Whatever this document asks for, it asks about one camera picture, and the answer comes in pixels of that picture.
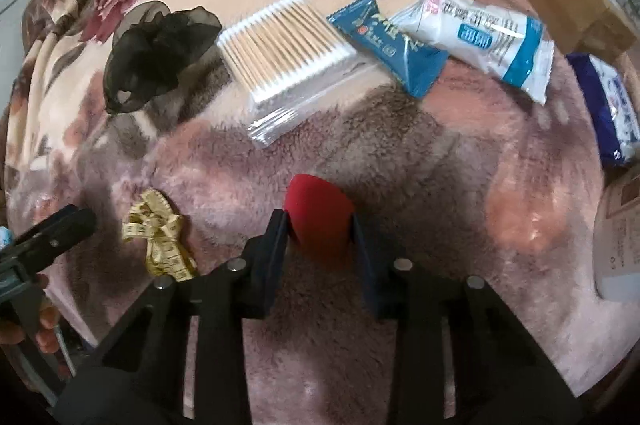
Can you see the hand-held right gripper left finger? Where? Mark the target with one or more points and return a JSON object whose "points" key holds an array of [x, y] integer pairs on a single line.
{"points": [[272, 265]]}

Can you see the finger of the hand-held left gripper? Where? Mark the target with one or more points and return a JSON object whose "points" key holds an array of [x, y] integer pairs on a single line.
{"points": [[55, 235]]}

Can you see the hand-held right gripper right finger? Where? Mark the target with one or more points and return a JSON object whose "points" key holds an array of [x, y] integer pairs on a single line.
{"points": [[372, 285]]}

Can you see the red makeup sponge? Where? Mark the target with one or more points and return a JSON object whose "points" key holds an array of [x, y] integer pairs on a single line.
{"points": [[317, 215]]}

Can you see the yellow measuring tape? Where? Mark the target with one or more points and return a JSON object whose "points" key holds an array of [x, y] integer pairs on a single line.
{"points": [[155, 235]]}

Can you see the small blue sachet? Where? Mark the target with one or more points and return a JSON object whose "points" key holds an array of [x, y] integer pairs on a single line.
{"points": [[395, 45]]}

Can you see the white gauze packet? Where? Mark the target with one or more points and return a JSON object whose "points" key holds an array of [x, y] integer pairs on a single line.
{"points": [[480, 35]]}

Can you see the person's left hand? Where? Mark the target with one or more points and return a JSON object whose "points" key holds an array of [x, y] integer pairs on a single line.
{"points": [[50, 320]]}

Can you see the floral fleece blanket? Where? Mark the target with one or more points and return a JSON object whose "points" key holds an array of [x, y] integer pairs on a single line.
{"points": [[320, 135]]}

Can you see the black sheer scrunchie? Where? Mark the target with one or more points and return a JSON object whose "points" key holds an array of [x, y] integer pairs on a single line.
{"points": [[155, 50]]}

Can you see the cotton swab pack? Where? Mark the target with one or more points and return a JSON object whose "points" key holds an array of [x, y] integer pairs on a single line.
{"points": [[285, 50]]}

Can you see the white plastic bottle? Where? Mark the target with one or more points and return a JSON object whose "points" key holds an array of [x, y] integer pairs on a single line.
{"points": [[620, 235]]}

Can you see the dark blue tissue pack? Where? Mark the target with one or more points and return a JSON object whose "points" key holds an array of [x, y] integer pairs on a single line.
{"points": [[610, 110]]}

